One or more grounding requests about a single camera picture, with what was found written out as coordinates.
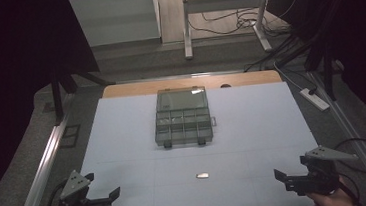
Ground white power strip cable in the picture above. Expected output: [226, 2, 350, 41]
[272, 56, 319, 99]

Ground clear plastic compartment box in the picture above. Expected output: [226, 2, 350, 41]
[150, 84, 220, 151]

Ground person's right hand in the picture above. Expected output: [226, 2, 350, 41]
[303, 174, 358, 206]

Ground white cabinet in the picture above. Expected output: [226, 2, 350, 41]
[69, 0, 163, 49]

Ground black metal stand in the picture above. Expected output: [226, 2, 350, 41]
[49, 63, 120, 122]
[301, 41, 339, 104]

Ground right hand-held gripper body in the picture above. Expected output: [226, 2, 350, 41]
[281, 142, 362, 199]

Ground white power strip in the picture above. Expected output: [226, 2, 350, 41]
[298, 85, 331, 114]

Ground white metal desk frame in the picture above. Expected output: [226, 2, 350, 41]
[179, 0, 280, 62]

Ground dark curtain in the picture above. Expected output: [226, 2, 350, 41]
[0, 0, 112, 206]
[266, 0, 366, 148]

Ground bundle of black floor cables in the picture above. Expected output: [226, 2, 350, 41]
[184, 0, 312, 78]

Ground pale blue table mat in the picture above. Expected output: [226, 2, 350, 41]
[74, 79, 324, 206]

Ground aluminium rail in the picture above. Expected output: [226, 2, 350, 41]
[306, 66, 366, 206]
[1, 112, 81, 206]

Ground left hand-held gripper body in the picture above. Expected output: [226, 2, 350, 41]
[54, 166, 113, 206]

